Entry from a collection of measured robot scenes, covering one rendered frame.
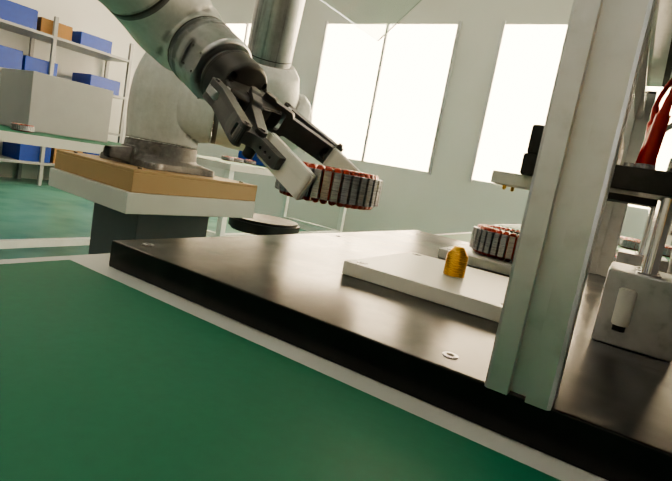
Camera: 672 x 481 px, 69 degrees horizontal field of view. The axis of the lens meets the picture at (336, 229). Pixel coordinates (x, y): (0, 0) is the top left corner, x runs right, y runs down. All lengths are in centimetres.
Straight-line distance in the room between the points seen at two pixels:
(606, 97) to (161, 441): 22
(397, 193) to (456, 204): 71
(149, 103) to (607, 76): 96
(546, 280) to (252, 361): 15
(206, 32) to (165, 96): 48
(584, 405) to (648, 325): 15
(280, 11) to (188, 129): 31
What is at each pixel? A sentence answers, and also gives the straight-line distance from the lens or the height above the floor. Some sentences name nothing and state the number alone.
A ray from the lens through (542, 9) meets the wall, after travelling 562.
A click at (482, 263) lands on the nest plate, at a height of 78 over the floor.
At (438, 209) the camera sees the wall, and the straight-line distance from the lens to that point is 548.
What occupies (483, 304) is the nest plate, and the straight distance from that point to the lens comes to 38.
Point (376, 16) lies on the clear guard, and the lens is 55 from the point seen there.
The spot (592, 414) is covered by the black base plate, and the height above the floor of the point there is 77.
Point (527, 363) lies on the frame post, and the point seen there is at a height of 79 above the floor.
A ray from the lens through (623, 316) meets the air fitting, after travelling 39.
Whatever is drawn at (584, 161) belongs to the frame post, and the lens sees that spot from 24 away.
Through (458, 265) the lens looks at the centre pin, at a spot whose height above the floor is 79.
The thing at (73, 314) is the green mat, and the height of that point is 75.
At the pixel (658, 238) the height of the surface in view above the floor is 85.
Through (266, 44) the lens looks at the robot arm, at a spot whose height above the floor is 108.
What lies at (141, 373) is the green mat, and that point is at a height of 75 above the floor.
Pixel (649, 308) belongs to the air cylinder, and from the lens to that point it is 40.
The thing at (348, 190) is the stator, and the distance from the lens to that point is 47.
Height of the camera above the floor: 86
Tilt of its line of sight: 7 degrees down
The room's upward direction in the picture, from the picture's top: 10 degrees clockwise
